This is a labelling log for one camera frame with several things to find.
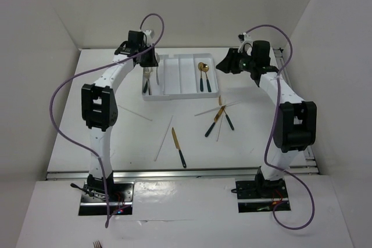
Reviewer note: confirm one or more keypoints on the silver fork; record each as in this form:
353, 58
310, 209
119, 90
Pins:
157, 68
149, 91

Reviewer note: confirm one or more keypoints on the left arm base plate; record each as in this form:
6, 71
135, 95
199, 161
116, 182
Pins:
93, 203

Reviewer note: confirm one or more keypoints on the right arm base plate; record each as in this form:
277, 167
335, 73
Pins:
251, 199

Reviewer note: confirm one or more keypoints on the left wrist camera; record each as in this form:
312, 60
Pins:
149, 34

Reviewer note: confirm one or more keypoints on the gold spoon green handle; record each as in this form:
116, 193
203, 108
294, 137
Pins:
200, 68
205, 69

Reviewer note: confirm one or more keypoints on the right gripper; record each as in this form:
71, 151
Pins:
230, 63

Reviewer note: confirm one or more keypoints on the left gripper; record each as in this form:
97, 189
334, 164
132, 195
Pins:
152, 62

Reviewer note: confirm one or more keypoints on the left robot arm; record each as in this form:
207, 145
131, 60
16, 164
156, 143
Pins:
99, 107

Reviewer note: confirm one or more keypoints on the aluminium rail frame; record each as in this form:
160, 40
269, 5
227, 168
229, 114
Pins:
135, 140

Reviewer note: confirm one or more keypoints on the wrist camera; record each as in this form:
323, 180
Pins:
149, 34
246, 42

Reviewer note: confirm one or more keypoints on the copper fork tines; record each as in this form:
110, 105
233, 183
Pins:
97, 244

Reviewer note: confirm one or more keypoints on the white cutlery tray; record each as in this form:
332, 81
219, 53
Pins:
179, 78

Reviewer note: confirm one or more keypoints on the gold knife green handle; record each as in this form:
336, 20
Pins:
217, 116
177, 145

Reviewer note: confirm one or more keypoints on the gold fork green handle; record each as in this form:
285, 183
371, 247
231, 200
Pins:
226, 115
146, 74

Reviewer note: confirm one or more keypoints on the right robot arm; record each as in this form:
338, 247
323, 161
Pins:
294, 127

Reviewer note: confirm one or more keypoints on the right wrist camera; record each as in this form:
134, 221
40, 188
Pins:
246, 42

